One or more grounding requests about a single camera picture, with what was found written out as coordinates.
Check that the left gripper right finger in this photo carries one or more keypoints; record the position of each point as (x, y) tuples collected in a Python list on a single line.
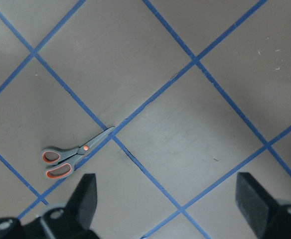
[(269, 218)]

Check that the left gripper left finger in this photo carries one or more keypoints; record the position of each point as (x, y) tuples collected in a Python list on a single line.
[(71, 221)]

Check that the grey orange scissors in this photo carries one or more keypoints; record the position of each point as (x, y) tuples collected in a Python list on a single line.
[(61, 162)]

